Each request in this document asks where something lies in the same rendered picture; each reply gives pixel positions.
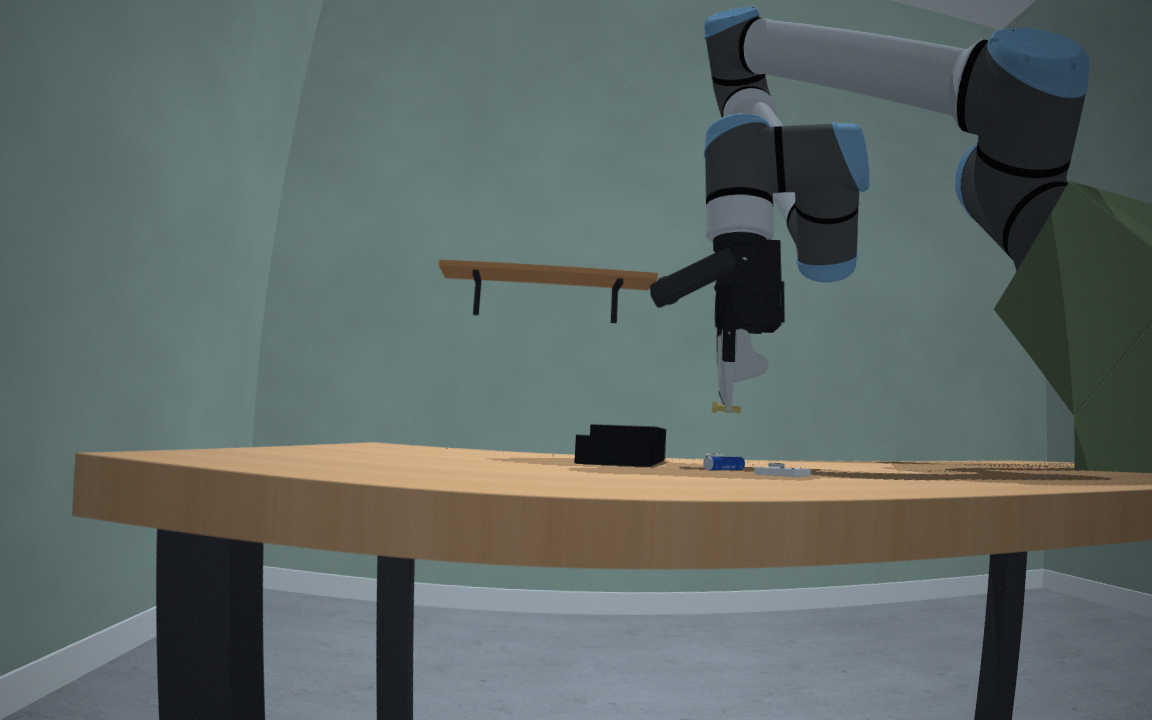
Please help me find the grey domino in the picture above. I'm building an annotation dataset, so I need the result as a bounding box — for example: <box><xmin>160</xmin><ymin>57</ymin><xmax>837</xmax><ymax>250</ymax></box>
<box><xmin>755</xmin><ymin>467</ymin><xmax>811</xmax><ymax>477</ymax></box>

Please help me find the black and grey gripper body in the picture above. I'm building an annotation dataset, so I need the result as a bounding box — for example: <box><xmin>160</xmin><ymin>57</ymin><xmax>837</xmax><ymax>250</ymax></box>
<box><xmin>713</xmin><ymin>232</ymin><xmax>785</xmax><ymax>334</ymax></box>

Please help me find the blue aa battery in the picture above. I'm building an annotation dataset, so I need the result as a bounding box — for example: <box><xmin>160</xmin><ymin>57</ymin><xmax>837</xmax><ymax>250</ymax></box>
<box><xmin>703</xmin><ymin>457</ymin><xmax>745</xmax><ymax>470</ymax></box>

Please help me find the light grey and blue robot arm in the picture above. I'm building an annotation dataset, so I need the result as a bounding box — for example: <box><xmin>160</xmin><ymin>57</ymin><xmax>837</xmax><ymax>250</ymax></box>
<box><xmin>704</xmin><ymin>7</ymin><xmax>1090</xmax><ymax>282</ymax></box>

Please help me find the black rack of three labelled bins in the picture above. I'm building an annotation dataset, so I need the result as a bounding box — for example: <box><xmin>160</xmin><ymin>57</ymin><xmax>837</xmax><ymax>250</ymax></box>
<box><xmin>574</xmin><ymin>424</ymin><xmax>666</xmax><ymax>467</ymax></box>

